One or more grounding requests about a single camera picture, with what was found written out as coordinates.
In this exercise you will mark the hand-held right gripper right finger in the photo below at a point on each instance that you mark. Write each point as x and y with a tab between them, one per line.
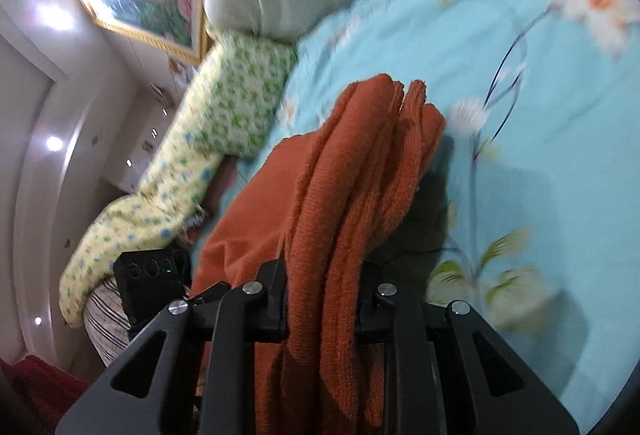
372	310

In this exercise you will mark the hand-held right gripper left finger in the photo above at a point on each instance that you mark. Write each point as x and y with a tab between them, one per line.
272	305

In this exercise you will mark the orange knit sweater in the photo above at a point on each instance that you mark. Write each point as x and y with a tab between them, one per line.
350	175

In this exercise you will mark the plaid cloth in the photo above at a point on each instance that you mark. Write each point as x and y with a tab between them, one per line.
107	320

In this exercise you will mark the yellow floral pillow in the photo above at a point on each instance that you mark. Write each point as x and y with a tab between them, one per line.
145	215

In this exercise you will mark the red cloth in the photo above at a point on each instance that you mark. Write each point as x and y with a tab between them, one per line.
40	390

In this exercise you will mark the white wardrobe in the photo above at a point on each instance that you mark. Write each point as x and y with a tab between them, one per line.
150	125

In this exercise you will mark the green checkered pillow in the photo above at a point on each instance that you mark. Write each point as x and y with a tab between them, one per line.
240	95

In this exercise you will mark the blue floral bedsheet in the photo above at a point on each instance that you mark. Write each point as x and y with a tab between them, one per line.
525	90

